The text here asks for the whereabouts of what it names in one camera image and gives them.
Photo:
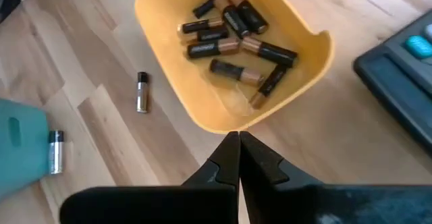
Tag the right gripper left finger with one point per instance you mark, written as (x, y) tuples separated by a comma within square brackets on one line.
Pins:
[(216, 183)]

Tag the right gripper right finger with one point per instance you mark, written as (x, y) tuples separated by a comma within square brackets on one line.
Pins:
[(263, 183)]

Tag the copper black battery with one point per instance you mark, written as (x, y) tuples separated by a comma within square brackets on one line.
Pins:
[(212, 48), (249, 13), (211, 35), (270, 85), (202, 25), (204, 6), (236, 72), (233, 17), (270, 51)]

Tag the silver battery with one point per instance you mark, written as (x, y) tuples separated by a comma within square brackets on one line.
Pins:
[(142, 92), (55, 151)]

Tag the yellow plastic bin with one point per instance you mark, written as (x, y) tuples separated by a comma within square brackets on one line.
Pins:
[(162, 31)]

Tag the green plastic bin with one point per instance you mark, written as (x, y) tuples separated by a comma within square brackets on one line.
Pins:
[(23, 149)]

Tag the dark blue calculator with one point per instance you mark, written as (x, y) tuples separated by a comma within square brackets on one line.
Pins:
[(398, 89)]

